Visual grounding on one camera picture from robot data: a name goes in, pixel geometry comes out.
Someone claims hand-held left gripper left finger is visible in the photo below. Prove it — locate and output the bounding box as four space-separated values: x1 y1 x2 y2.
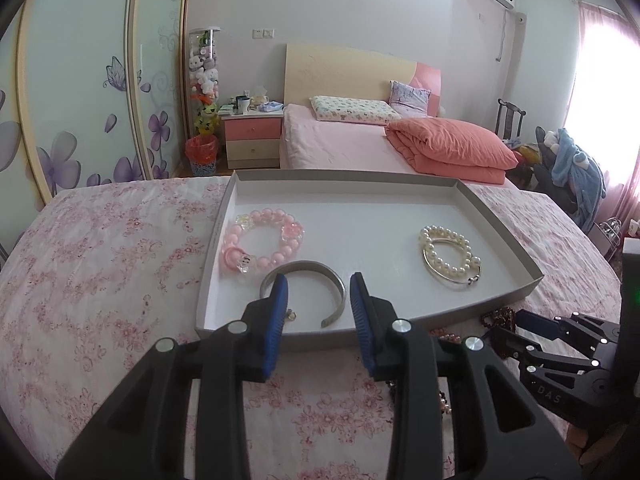
55 274 290 480

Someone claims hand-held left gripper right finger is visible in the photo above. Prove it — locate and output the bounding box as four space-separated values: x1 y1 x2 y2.
349 272 586 480

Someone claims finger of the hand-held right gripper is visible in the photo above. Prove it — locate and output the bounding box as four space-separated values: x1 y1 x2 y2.
487 327 608 411
515 310 623 348

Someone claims wide silver cuff bangle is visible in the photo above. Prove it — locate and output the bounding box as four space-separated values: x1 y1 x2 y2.
260 260 348 329

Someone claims dark red bead bracelet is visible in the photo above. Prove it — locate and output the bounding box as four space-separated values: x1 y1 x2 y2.
480 306 518 333

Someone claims grey cardboard tray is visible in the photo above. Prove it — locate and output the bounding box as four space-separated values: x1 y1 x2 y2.
194 169 544 353

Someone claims pink bead bracelet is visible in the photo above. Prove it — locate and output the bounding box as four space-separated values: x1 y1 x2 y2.
220 208 306 277

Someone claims thin silver bangle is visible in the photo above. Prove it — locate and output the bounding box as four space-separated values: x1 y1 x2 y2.
422 237 483 290

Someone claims white pearl bracelet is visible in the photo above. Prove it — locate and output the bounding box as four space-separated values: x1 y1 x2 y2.
419 225 482 283

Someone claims grey office chair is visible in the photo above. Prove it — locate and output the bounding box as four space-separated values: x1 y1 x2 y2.
532 126 586 211

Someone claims blue plush robe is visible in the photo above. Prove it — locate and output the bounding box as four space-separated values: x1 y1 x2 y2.
545 128 607 228

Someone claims colourful toy pile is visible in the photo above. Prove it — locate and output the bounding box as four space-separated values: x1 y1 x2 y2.
510 142 543 166

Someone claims pink floral tablecloth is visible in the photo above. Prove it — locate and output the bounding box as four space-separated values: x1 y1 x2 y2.
0 177 626 480

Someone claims bed with pink sheet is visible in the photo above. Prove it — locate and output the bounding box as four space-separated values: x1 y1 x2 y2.
279 104 521 188

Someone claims red waste bin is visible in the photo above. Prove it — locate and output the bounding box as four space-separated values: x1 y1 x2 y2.
185 135 220 177

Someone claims pink and cream nightstand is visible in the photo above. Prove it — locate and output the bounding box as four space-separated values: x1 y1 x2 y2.
221 110 285 170

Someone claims folded orange quilt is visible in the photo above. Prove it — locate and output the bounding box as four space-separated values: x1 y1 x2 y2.
385 117 519 184

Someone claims dark wooden chair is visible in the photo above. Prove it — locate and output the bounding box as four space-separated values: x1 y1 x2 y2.
496 98 527 140

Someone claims patterned cream pillow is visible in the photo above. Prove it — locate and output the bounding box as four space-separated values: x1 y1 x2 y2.
309 95 403 126

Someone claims purple print pillow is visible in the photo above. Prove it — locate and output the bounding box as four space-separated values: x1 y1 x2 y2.
389 80 432 115

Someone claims cream and pink headboard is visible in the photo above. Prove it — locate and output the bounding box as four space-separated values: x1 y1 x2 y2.
284 44 443 116

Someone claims clear plush toy tube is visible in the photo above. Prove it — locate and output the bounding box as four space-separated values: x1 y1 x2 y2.
187 27 222 136

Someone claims pink curtain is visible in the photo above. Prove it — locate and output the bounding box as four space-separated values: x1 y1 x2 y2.
565 0 640 241

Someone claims floral sliding door wardrobe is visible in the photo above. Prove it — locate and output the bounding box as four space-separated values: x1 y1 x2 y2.
0 0 193 261

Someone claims metal wire rack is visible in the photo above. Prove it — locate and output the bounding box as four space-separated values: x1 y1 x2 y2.
597 217 623 261

